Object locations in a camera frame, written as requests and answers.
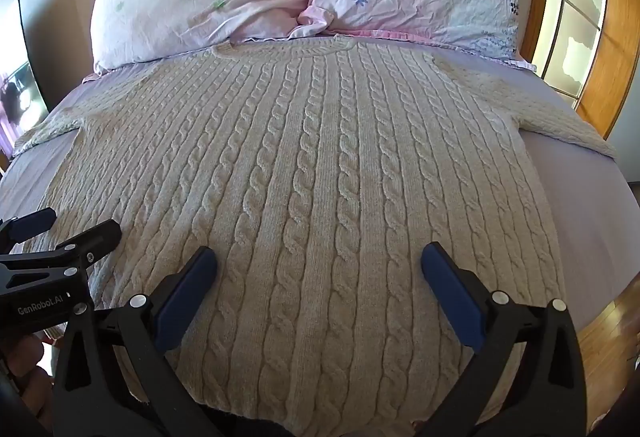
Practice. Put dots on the person's left hand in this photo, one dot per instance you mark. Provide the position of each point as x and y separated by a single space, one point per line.
25 359

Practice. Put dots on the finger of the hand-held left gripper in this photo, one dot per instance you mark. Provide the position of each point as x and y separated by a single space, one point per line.
30 224
97 239

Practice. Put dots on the dark framed wall picture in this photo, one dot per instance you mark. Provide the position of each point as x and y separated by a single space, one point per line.
17 82

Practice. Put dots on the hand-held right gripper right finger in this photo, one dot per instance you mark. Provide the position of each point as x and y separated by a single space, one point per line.
452 299

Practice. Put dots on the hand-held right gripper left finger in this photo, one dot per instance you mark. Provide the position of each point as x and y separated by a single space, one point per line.
181 299

